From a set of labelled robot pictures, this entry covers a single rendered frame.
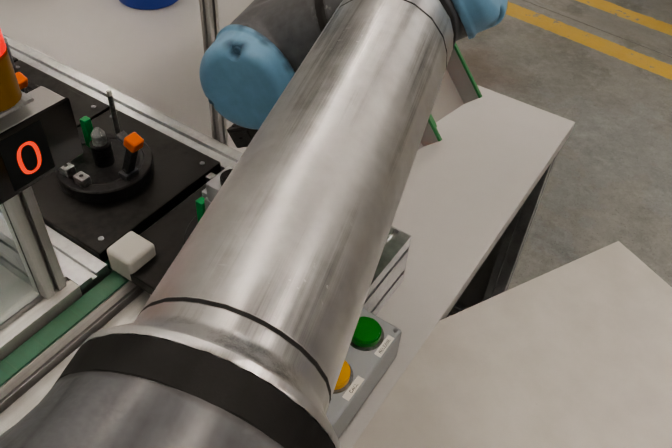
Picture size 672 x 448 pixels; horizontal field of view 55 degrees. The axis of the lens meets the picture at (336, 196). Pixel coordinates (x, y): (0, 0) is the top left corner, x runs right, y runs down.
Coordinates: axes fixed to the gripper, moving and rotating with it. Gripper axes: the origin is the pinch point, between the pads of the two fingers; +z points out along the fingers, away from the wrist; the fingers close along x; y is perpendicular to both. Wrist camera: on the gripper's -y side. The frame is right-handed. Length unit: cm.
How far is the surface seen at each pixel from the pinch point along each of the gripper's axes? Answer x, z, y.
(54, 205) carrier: -9.5, 9.2, -34.9
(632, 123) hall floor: 224, 107, 20
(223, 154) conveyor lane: 14.8, 10.6, -24.7
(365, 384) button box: -6.9, 11.2, 15.7
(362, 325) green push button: -1.4, 9.1, 11.7
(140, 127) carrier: 10.7, 9.3, -38.9
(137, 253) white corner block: -10.1, 7.2, -17.3
